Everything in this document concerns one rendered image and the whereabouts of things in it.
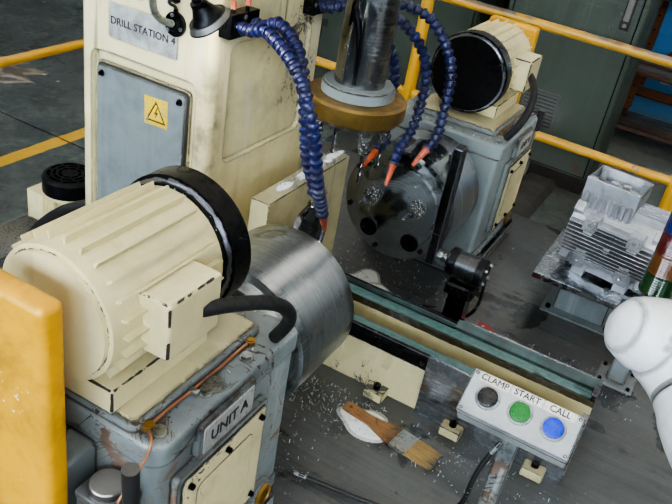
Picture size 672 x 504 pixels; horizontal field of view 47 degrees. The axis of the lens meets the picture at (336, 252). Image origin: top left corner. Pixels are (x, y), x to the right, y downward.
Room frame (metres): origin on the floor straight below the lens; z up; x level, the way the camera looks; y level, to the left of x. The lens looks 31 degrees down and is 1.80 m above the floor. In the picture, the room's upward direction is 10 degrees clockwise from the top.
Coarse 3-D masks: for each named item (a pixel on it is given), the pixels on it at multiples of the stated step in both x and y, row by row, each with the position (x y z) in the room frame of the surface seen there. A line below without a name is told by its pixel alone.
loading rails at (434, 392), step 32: (352, 288) 1.34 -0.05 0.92; (384, 320) 1.29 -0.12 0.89; (416, 320) 1.27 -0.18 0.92; (448, 320) 1.27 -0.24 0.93; (352, 352) 1.20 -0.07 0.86; (384, 352) 1.18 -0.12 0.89; (416, 352) 1.15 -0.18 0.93; (448, 352) 1.23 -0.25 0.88; (480, 352) 1.21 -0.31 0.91; (512, 352) 1.22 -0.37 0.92; (384, 384) 1.17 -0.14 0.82; (416, 384) 1.15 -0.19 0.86; (448, 384) 1.12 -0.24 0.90; (512, 384) 1.18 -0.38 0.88; (544, 384) 1.16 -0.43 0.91; (576, 384) 1.16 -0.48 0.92; (448, 416) 1.11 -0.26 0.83
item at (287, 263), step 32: (256, 256) 1.00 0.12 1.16; (288, 256) 1.02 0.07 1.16; (320, 256) 1.06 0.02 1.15; (256, 288) 0.94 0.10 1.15; (288, 288) 0.96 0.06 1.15; (320, 288) 1.00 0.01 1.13; (320, 320) 0.97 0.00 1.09; (352, 320) 1.05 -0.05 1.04; (320, 352) 0.96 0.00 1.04; (288, 384) 0.91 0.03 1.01
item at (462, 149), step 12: (456, 156) 1.36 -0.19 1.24; (456, 168) 1.36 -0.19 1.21; (456, 180) 1.36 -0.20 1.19; (444, 192) 1.36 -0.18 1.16; (444, 204) 1.36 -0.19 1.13; (444, 216) 1.36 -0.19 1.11; (432, 228) 1.37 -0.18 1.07; (444, 228) 1.37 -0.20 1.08; (432, 240) 1.36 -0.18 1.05; (432, 252) 1.36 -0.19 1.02; (432, 264) 1.36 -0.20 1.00
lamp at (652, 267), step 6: (654, 252) 1.36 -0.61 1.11; (654, 258) 1.35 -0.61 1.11; (660, 258) 1.34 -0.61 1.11; (666, 258) 1.33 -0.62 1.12; (648, 264) 1.37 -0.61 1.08; (654, 264) 1.34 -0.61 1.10; (660, 264) 1.33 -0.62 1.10; (666, 264) 1.33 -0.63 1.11; (648, 270) 1.35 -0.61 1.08; (654, 270) 1.34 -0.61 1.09; (660, 270) 1.33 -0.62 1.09; (666, 270) 1.33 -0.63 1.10; (660, 276) 1.33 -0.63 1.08; (666, 276) 1.33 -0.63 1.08
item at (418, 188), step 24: (408, 144) 1.55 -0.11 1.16; (456, 144) 1.62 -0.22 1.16; (384, 168) 1.51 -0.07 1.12; (408, 168) 1.49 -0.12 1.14; (432, 168) 1.48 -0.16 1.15; (360, 192) 1.53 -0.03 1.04; (384, 192) 1.50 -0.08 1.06; (408, 192) 1.48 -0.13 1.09; (432, 192) 1.46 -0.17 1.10; (456, 192) 1.49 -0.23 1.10; (360, 216) 1.52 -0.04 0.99; (384, 216) 1.50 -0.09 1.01; (408, 216) 1.42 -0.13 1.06; (432, 216) 1.46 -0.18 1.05; (456, 216) 1.48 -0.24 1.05; (384, 240) 1.49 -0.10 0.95; (408, 240) 1.47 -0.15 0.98
